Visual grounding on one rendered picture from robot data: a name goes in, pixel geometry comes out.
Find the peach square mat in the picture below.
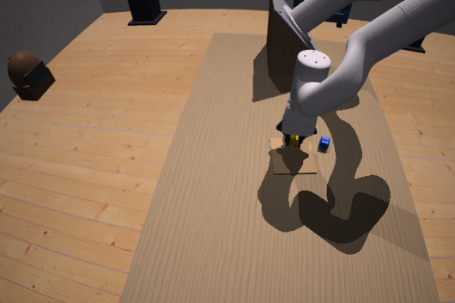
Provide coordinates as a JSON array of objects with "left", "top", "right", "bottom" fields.
[{"left": 270, "top": 138, "right": 317, "bottom": 174}]

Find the blue die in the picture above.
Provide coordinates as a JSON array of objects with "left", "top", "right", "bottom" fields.
[{"left": 318, "top": 136, "right": 330, "bottom": 149}]

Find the yellow die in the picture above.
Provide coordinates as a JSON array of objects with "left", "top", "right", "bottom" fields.
[{"left": 289, "top": 135, "right": 299, "bottom": 147}]

